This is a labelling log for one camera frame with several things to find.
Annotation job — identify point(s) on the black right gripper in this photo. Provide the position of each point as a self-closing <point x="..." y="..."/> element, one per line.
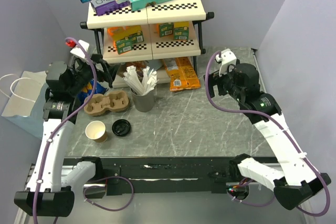
<point x="214" y="78"/>

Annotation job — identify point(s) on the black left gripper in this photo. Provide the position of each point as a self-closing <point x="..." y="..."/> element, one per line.
<point x="108" y="75"/>

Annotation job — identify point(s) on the black plastic cup lid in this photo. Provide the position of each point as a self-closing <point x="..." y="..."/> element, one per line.
<point x="121" y="127"/>

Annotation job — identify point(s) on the brown paper coffee cup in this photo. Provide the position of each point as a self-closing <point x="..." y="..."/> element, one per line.
<point x="96" y="131"/>

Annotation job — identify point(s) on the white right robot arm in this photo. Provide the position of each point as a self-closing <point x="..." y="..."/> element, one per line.
<point x="297" y="180"/>

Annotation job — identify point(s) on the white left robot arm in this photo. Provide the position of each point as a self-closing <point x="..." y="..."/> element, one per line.
<point x="47" y="193"/>

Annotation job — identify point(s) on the blue chips bag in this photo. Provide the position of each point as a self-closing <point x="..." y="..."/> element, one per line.
<point x="87" y="90"/>

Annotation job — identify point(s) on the green box front left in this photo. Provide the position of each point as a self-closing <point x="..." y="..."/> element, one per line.
<point x="124" y="45"/>

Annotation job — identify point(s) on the brown cardboard cup carrier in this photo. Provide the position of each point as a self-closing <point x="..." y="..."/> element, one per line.
<point x="115" y="101"/>

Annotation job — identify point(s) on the green box behind left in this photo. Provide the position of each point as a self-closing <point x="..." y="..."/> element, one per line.
<point x="136" y="37"/>

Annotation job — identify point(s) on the orange box left shelf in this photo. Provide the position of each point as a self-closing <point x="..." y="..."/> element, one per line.
<point x="118" y="33"/>

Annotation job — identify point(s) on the wrapped white straws bundle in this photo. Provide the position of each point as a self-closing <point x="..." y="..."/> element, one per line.
<point x="142" y="86"/>

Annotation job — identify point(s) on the cream two-tier shelf rack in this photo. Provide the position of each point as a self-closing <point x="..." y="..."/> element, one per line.
<point x="153" y="47"/>

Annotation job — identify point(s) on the orange snack bag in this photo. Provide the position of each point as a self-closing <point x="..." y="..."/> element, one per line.
<point x="182" y="74"/>

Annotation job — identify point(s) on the grey straw holder cup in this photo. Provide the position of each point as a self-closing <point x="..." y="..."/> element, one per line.
<point x="143" y="103"/>

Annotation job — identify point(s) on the purple toothpaste box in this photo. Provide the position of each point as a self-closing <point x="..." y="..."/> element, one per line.
<point x="110" y="0"/>

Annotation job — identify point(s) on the green box right shelf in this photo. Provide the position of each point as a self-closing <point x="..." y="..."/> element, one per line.
<point x="165" y="29"/>

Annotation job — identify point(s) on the yellow green box right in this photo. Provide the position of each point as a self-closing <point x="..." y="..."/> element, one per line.
<point x="181" y="30"/>

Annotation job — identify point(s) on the light blue paper bag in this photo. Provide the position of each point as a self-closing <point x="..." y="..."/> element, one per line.
<point x="26" y="99"/>

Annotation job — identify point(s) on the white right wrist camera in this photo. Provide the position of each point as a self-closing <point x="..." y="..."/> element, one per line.
<point x="225" y="58"/>

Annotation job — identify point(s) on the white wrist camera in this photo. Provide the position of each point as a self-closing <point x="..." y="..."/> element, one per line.
<point x="225" y="58"/>
<point x="76" y="51"/>

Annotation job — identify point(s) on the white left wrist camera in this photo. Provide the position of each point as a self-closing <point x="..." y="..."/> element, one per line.
<point x="76" y="51"/>

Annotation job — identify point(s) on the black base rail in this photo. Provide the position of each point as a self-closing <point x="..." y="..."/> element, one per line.
<point x="123" y="175"/>

